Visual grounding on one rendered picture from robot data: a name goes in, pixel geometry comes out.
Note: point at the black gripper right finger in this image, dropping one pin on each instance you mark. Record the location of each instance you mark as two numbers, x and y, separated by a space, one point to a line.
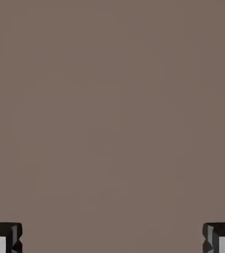
221 231

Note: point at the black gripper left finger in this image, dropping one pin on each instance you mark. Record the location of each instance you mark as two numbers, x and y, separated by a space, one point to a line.
4 231

